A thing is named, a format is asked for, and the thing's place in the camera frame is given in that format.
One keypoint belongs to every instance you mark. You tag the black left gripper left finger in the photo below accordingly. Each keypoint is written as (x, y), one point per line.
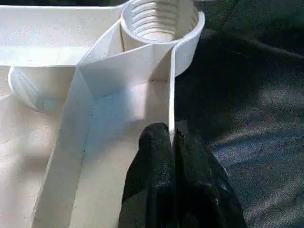
(152, 178)

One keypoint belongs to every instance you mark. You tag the black plastic mat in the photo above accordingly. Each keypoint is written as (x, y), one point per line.
(249, 95)

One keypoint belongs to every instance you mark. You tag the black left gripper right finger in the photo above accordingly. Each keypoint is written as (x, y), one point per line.
(202, 185)

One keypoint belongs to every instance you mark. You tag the white plastic table top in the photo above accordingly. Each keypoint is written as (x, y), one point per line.
(47, 118)

